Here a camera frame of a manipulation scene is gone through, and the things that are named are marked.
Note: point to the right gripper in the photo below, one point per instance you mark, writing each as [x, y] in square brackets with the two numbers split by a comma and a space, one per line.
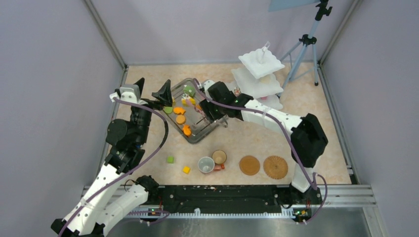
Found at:
[206, 104]

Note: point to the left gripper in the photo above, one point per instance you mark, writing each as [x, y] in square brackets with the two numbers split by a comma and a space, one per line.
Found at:
[164, 94]

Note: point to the white strawberry cake slice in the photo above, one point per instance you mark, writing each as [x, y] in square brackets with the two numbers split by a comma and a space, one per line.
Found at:
[237, 91]

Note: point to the orange flower cookie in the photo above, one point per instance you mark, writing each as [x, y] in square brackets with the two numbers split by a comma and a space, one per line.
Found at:
[179, 110]

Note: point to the yellow cheese cake wedge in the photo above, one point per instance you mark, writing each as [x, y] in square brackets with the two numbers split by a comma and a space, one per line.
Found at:
[187, 100]

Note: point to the green cake cube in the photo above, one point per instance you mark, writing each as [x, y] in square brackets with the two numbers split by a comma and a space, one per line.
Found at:
[189, 90]

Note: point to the orange bear cookie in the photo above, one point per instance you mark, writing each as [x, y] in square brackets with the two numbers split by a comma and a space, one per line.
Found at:
[186, 130]

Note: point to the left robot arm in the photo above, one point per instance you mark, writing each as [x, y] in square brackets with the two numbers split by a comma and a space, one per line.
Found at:
[95, 215]

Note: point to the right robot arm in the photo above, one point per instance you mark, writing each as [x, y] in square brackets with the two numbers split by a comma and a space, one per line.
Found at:
[304, 134]

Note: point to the green macaron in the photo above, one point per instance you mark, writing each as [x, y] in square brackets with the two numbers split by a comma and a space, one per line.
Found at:
[168, 110]

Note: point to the silver metal tray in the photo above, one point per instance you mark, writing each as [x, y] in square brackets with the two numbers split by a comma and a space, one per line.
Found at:
[186, 116]

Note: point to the white three-tier serving stand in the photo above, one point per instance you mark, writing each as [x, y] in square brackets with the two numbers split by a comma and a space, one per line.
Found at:
[256, 77]

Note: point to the orange round macaron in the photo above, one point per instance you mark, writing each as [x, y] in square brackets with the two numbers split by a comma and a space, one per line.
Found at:
[180, 119]

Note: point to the grey-white cup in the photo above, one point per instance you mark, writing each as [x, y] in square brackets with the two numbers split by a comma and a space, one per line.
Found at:
[206, 165]

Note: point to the smooth brown round coaster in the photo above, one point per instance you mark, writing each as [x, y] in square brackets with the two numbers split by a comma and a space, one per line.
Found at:
[249, 165]

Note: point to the yellow cube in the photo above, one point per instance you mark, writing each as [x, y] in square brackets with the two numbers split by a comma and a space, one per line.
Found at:
[186, 169]

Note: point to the ribbed brown round coaster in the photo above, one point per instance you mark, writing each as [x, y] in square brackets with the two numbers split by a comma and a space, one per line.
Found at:
[275, 167]

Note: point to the light blue tripod stand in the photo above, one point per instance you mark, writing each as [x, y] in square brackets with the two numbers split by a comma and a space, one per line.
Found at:
[299, 50]

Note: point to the brown cup with red handle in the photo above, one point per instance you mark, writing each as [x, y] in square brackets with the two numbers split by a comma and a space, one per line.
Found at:
[219, 157]

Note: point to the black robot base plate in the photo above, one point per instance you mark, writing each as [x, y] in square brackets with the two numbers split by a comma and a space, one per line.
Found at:
[232, 199]

